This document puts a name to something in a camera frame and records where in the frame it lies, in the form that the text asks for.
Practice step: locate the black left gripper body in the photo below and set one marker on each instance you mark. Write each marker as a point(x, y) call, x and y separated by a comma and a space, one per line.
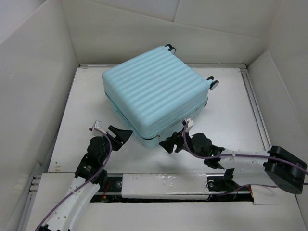
point(115, 144)

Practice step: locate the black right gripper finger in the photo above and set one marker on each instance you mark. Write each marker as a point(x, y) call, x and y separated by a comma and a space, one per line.
point(170, 142)
point(179, 145)

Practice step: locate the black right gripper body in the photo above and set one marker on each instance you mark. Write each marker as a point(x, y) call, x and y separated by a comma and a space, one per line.
point(189, 141)

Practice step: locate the light blue hard-shell suitcase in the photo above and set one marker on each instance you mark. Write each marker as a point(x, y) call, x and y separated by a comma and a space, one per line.
point(153, 93)

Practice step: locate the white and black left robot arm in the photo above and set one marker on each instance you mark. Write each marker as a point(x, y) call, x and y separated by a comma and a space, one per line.
point(89, 177)

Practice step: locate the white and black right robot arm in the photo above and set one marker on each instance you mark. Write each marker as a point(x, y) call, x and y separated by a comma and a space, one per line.
point(276, 167)

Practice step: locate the black base rail with white cover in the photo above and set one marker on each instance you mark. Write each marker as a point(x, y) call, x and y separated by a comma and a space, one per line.
point(166, 188)

